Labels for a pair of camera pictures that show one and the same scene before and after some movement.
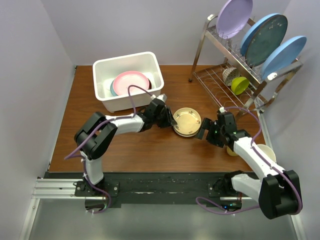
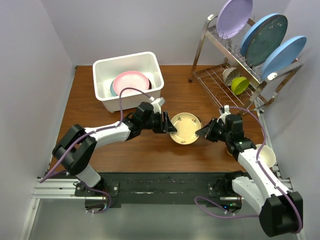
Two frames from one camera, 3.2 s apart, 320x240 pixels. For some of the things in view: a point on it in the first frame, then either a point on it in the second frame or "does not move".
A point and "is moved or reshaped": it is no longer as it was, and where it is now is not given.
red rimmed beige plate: x=150 y=84 does not move
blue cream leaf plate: x=112 y=90 does not move
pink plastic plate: x=122 y=81 does not move
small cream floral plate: x=188 y=120 is moved or reshaped
